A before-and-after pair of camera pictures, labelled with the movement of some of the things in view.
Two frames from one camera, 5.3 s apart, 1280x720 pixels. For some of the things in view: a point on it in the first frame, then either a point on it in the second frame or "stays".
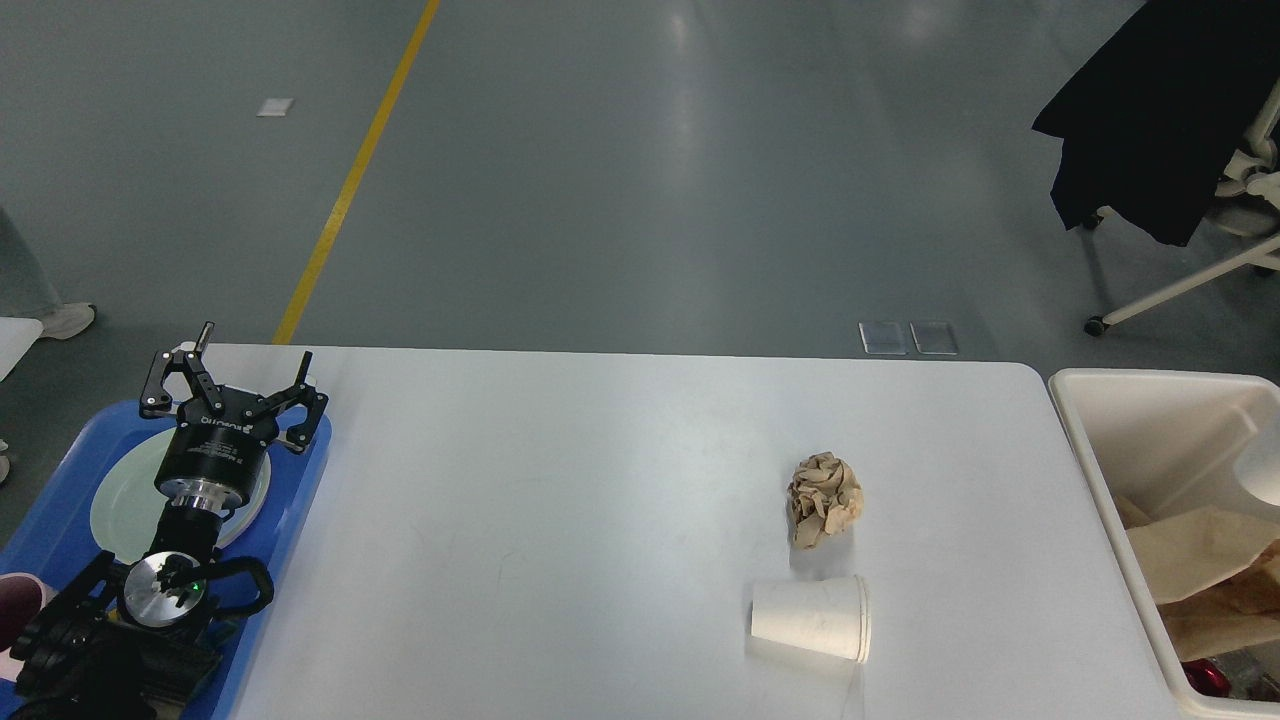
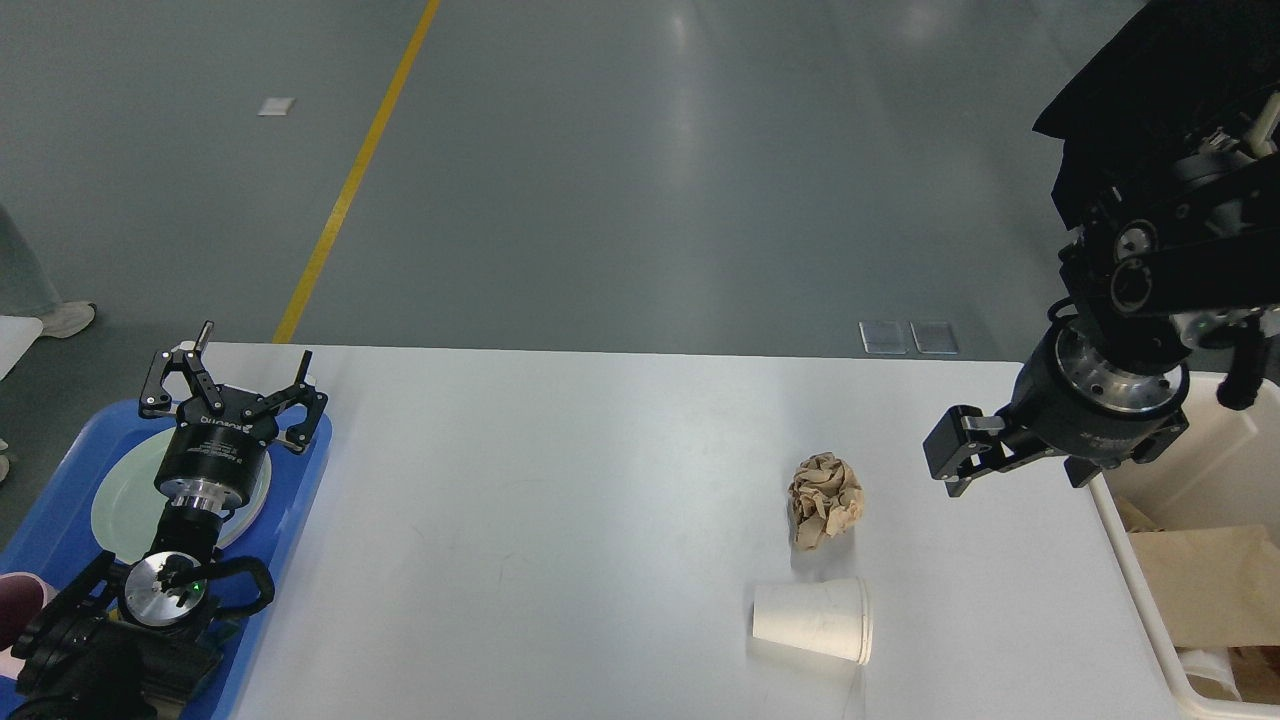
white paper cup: [1257, 470] → [1212, 662]
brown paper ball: [825, 498] stays
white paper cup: [831, 617] stays
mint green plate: [128, 506] stays
